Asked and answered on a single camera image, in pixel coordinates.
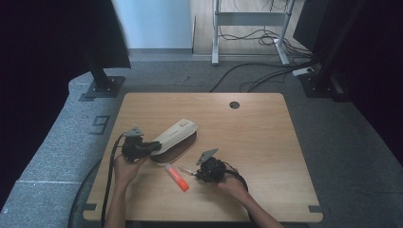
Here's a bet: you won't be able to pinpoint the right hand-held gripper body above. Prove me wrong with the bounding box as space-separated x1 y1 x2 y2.
196 148 227 184

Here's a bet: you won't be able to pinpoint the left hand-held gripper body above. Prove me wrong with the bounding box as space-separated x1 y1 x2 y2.
122 127 150 163

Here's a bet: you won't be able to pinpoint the silver pen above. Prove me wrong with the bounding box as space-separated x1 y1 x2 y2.
178 165 198 176

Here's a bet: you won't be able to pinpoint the orange highlighter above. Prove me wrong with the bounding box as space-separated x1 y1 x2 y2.
164 162 191 193

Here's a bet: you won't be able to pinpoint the beige pencil case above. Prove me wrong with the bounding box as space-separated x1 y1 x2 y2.
148 118 200 164

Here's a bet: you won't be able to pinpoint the person's left hand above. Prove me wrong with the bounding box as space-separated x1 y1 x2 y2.
113 154 148 188

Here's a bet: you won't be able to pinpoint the person's right hand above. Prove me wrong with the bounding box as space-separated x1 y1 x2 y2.
216 175 251 201

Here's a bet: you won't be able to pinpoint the black metal stand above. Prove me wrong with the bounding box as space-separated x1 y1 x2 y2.
83 47 126 99
298 0 369 103

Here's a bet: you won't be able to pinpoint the white power strip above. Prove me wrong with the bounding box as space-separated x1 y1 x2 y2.
291 66 315 77

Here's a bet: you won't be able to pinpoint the black curtain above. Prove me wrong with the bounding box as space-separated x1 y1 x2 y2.
0 0 132 203
292 0 403 165

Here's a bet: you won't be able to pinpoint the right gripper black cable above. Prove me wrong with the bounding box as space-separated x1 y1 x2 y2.
222 161 250 193

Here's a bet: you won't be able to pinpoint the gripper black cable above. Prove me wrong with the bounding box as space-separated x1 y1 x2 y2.
222 161 250 193
100 132 128 228

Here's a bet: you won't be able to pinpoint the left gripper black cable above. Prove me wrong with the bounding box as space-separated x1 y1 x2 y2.
100 132 128 228

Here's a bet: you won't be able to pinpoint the long black floor cable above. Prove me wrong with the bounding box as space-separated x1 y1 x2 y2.
208 59 321 93

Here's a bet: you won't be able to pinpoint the tangled black floor cables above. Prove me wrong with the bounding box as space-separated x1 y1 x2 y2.
218 0 315 59

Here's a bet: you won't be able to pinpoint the white metal desk frame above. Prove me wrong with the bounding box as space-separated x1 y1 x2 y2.
211 0 297 67

